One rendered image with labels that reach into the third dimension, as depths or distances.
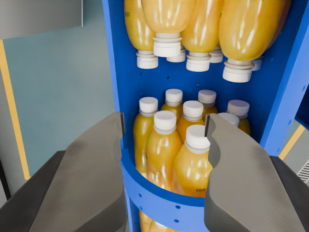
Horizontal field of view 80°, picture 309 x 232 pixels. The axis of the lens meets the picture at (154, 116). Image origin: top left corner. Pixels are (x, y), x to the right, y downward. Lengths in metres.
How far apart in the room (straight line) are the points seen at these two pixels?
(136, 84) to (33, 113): 1.64
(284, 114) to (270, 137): 0.03
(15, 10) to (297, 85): 0.90
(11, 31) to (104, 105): 0.93
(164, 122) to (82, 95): 1.39
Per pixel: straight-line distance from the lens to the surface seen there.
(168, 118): 0.31
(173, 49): 0.27
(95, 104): 1.66
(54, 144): 2.08
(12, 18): 0.92
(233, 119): 0.34
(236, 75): 0.29
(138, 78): 0.40
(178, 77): 0.46
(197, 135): 0.27
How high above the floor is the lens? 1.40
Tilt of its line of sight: 61 degrees down
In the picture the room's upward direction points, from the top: 174 degrees counter-clockwise
